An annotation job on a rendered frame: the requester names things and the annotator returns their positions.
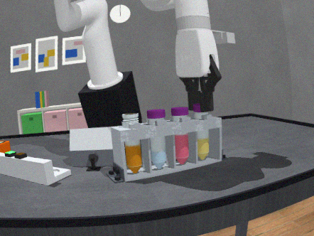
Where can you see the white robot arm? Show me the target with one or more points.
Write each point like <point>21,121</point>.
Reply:
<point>93,14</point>

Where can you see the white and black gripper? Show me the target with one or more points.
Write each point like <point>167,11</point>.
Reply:
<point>195,55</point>

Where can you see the orange digital multimeter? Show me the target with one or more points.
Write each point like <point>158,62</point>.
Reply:
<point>5,146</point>

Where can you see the white button panel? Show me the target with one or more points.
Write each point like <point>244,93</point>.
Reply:
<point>91,147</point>

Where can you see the black table edge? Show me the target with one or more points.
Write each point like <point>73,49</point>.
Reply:
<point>162,213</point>

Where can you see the white threaded tube neck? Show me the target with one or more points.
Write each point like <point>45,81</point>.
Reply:
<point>130,117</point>

